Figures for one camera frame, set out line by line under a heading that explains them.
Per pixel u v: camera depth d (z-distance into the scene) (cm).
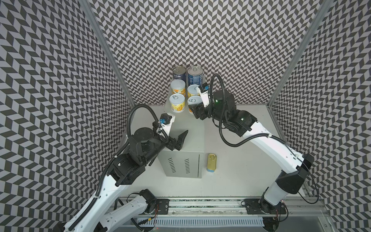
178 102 66
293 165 41
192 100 67
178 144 53
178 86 69
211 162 84
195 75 72
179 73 74
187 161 63
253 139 44
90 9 73
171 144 52
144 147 41
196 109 58
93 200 37
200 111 58
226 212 72
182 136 54
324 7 67
